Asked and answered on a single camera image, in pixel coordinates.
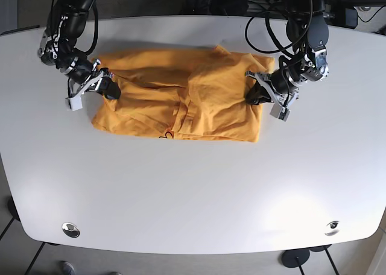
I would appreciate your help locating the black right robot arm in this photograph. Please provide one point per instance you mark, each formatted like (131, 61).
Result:
(66, 23)

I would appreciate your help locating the orange T-shirt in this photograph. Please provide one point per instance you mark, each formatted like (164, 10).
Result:
(187, 94)

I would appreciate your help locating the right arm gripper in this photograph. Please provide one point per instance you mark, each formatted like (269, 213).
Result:
(97, 80)

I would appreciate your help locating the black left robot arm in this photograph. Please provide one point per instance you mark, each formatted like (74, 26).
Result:
(303, 60)

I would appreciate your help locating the metal table grommet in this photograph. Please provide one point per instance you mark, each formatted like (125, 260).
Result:
(332, 228)
(70, 230)

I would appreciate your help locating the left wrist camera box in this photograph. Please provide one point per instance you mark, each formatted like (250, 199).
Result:
(280, 112)

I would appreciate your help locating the black round stand base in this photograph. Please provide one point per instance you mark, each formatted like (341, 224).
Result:
(295, 258)

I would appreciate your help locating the left metal table grommet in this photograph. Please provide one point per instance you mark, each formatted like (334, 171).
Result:
(70, 230)

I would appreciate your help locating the right metal table grommet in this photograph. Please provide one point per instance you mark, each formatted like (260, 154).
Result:
(332, 228)

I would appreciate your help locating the grey sneaker shoe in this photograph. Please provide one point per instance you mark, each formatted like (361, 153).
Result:
(66, 268)

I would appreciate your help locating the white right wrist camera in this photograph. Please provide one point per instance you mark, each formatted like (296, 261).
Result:
(74, 103)

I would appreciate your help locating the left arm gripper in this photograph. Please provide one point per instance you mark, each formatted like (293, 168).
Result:
(280, 87)

